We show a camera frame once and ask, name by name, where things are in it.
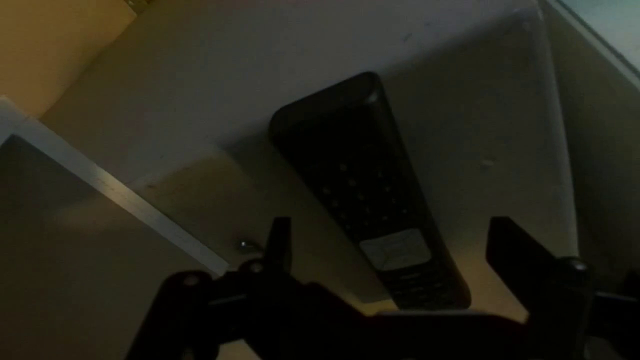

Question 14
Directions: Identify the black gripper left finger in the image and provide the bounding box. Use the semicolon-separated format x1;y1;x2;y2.
265;214;296;278

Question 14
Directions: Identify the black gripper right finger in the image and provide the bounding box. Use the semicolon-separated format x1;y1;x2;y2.
485;214;599;331

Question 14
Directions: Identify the black remote control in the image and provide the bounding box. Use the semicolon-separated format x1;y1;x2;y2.
268;70;474;315

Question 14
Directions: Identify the white shelf unit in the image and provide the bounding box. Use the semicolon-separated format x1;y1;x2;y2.
0;0;640;360

